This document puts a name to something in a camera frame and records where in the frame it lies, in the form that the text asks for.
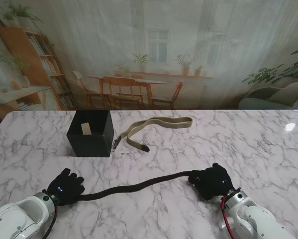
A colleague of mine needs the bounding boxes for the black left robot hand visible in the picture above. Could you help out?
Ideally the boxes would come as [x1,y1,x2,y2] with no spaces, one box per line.
[47,168,86,207]

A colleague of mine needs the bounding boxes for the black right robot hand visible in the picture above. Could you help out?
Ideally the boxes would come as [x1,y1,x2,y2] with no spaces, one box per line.
[188,163,235,201]

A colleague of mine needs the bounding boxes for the beige woven belt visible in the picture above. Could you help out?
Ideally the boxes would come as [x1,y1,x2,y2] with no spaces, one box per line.
[110,116,194,153]
[80,121,93,136]

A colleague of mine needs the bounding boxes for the black belt with silver buckle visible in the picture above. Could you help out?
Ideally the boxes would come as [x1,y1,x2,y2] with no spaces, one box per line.
[79,170,197,202]

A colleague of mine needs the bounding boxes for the black belt storage box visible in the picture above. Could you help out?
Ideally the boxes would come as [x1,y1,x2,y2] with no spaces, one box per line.
[66,110,115,157]

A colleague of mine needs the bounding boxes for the printed room scene backdrop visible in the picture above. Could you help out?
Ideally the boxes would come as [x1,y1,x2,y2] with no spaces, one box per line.
[0,0,298,112]

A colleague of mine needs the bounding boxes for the left arm red black cables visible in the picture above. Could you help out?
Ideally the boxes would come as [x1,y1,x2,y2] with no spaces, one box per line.
[43,204,59,239]

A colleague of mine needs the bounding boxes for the arm red black cables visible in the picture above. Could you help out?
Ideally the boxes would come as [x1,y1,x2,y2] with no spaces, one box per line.
[43,204,59,239]
[220,196,235,239]

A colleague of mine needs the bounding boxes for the right arm red black cables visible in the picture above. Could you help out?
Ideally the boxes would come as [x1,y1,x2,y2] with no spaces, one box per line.
[220,196,235,239]

